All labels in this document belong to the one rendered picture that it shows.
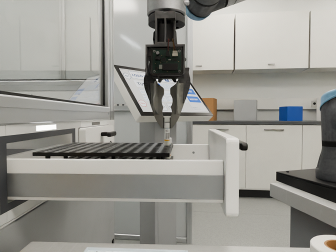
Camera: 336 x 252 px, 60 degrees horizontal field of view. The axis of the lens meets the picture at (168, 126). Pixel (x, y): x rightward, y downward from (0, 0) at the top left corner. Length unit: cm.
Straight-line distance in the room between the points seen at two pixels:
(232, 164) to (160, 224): 117
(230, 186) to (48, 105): 38
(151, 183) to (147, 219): 113
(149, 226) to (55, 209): 95
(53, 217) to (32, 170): 20
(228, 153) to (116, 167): 16
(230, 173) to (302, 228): 52
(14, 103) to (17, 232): 20
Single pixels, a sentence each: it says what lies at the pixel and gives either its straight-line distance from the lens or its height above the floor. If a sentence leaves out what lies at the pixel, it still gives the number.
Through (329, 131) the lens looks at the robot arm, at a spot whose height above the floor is 92.
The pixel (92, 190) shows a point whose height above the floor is 85.
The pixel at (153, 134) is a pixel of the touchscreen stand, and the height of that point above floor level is 87.
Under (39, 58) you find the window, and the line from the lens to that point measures 63.
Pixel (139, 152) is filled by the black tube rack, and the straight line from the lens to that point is 48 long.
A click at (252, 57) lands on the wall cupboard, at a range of 391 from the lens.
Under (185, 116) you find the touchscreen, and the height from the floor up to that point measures 96.
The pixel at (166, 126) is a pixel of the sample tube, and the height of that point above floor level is 94.
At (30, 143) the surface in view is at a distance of 77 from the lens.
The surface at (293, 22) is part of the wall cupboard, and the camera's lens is 410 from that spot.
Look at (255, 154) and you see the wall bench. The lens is 352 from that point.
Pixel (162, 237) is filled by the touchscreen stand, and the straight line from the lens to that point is 159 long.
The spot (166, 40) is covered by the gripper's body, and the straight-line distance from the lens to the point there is 55.
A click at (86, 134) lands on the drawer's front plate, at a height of 91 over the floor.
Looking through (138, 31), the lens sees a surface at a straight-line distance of 233.
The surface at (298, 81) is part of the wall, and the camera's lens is 435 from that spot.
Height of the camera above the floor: 96
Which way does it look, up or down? 2 degrees down
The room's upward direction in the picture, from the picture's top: straight up
